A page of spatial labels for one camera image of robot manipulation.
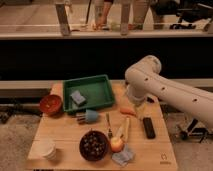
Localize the dark brown bowl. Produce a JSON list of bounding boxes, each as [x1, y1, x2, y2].
[[79, 130, 109, 161]]

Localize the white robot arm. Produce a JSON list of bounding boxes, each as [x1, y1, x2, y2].
[[125, 55, 213, 129]]

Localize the black handled scissors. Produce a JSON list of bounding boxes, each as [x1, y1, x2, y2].
[[147, 96, 155, 103]]

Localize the red bowl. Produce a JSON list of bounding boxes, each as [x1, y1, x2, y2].
[[39, 94, 62, 116]]

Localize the orange apple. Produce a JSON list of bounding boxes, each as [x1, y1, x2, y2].
[[110, 137, 124, 152]]

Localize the orange carrot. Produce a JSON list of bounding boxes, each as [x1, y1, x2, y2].
[[120, 108, 136, 117]]

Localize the black remote control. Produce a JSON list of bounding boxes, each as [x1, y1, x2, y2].
[[143, 117, 156, 139]]

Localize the green plastic tray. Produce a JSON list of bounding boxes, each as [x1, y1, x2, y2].
[[63, 75, 115, 115]]

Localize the blue grey sponge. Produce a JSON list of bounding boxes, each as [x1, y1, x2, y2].
[[70, 90, 86, 106]]

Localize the yellow banana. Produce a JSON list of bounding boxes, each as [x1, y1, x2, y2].
[[116, 117, 130, 142]]

